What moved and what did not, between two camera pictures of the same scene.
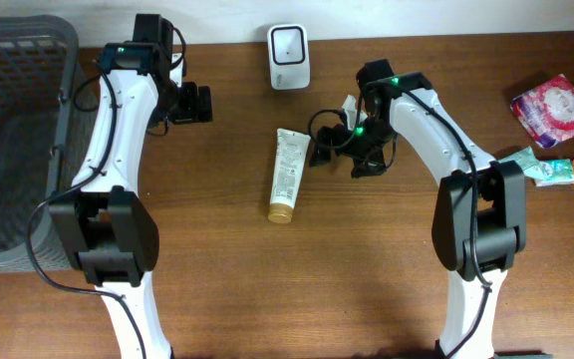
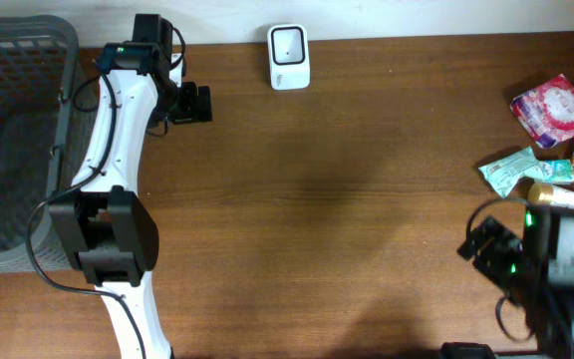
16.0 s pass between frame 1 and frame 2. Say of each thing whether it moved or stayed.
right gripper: moved
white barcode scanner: stayed
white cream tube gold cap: moved
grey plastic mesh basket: stayed
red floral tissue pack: stayed
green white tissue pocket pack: stayed
